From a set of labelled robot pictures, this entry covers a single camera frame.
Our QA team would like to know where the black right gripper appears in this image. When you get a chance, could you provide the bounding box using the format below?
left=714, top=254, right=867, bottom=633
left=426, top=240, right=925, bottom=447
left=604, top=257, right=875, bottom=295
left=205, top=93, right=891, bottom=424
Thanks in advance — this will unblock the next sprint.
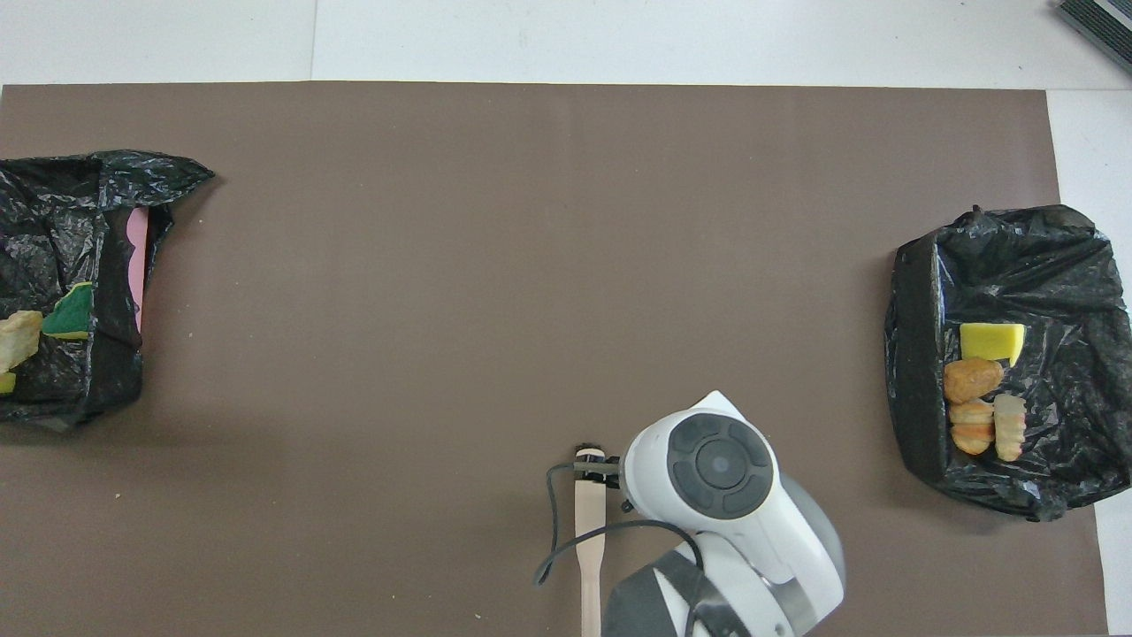
left=575, top=458, right=636, bottom=514

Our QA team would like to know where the beige hand brush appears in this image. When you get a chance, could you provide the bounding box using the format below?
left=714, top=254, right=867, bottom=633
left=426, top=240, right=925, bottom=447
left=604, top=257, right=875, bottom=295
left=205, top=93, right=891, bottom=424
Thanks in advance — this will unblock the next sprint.
left=573, top=445, right=609, bottom=637

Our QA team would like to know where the brown bread roll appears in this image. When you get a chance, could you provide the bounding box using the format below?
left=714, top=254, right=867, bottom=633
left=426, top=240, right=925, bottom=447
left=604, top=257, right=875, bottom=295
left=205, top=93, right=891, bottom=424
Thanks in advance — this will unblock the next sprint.
left=943, top=357, right=1006, bottom=405

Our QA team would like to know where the pale bread piece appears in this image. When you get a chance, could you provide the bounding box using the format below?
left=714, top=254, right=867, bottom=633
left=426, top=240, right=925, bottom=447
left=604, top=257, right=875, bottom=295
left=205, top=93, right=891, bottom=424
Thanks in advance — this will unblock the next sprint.
left=993, top=394, right=1028, bottom=463

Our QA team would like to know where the small yellow green sponge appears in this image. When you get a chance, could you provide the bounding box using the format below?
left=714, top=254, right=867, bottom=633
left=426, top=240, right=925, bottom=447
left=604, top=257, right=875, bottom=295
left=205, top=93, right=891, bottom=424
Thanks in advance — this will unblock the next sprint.
left=42, top=281, right=95, bottom=340

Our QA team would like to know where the pink plastic bin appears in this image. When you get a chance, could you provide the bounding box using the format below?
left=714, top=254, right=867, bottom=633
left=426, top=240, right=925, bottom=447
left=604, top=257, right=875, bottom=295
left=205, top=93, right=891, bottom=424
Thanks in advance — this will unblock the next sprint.
left=126, top=208, right=151, bottom=335

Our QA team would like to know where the black trash bag bin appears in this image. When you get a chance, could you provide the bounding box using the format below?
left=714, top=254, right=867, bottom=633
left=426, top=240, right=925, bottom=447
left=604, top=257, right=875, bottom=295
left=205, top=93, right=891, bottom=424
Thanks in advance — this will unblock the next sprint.
left=0, top=150, right=216, bottom=432
left=884, top=204, right=1132, bottom=523

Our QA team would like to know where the brown table mat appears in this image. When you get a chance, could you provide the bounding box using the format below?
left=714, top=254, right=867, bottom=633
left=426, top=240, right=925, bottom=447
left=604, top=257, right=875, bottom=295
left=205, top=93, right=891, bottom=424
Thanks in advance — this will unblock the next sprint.
left=0, top=81, right=1111, bottom=637

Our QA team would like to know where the dark grey ribbed object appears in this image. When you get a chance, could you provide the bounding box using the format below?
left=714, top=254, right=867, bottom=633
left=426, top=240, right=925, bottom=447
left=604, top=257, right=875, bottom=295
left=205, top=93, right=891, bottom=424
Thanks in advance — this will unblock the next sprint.
left=1052, top=0, right=1132, bottom=76

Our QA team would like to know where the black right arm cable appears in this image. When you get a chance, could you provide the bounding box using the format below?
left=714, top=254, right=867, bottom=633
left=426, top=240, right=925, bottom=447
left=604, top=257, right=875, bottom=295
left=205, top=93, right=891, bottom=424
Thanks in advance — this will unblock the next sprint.
left=533, top=462, right=708, bottom=637

